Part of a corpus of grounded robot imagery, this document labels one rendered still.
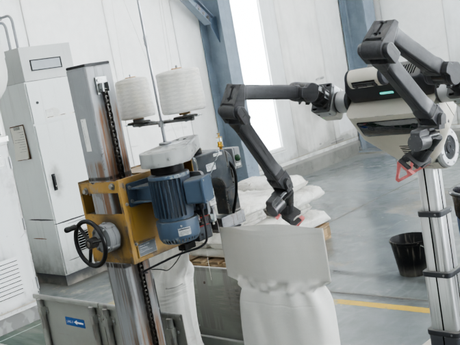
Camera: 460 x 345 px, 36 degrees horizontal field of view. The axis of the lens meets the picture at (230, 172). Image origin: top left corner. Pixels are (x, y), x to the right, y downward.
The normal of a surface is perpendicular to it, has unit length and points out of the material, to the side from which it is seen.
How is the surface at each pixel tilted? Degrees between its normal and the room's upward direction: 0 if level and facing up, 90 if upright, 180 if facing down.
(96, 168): 90
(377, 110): 40
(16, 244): 90
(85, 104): 90
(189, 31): 90
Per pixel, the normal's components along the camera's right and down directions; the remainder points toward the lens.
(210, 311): -0.65, 0.22
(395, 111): -0.58, -0.60
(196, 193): -0.29, 0.18
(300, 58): 0.74, -0.04
